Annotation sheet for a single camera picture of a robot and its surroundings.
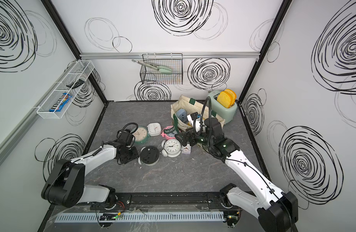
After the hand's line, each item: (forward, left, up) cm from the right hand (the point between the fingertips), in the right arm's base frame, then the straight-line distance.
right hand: (182, 133), depth 71 cm
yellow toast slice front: (+31, -27, -5) cm, 41 cm away
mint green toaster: (+24, -30, -14) cm, 41 cm away
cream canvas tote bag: (+25, -6, -7) cm, 27 cm away
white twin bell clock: (+3, +7, -22) cm, 23 cm away
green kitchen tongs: (+43, +14, +9) cm, 46 cm away
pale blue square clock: (+24, +1, -14) cm, 28 cm away
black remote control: (+25, +59, +11) cm, 65 cm away
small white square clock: (+3, -3, -24) cm, 24 cm away
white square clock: (+17, +20, -22) cm, 35 cm away
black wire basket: (+52, +26, -4) cm, 59 cm away
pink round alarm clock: (+12, +8, -23) cm, 27 cm away
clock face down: (-3, +20, -20) cm, 28 cm away
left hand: (-2, +29, -25) cm, 39 cm away
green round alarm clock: (+12, +29, -22) cm, 38 cm away
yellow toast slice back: (+32, -33, -5) cm, 46 cm away
